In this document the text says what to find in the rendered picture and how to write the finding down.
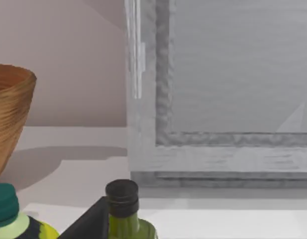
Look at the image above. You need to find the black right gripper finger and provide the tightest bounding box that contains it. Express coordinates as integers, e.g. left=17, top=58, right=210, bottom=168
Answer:
left=57, top=196, right=109, bottom=239

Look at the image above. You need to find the green glass bottle black cap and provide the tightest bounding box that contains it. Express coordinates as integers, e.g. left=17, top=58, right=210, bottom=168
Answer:
left=105, top=179, right=158, bottom=239

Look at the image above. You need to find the yellow bottle teal cap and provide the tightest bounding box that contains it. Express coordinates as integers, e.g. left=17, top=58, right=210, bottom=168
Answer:
left=0, top=183, right=61, bottom=239

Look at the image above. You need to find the grey cabinet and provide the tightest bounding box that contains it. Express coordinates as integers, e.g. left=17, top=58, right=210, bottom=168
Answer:
left=124, top=0, right=307, bottom=189

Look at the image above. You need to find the brown woven basket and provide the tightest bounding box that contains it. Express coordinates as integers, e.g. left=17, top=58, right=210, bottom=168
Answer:
left=0, top=63, right=37, bottom=184

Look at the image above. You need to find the grey cabinet door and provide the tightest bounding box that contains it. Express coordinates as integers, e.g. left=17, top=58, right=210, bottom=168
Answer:
left=155, top=0, right=307, bottom=148

